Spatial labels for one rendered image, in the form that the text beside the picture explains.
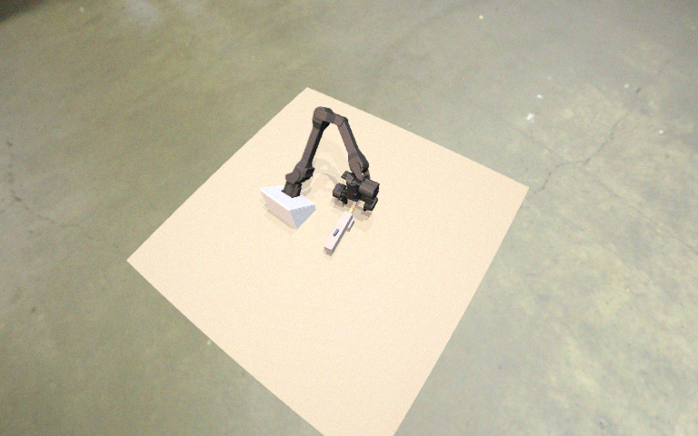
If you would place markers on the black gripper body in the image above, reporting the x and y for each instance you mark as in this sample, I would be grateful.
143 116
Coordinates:
339 191

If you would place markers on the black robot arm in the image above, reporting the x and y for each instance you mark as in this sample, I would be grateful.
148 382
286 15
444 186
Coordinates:
303 170

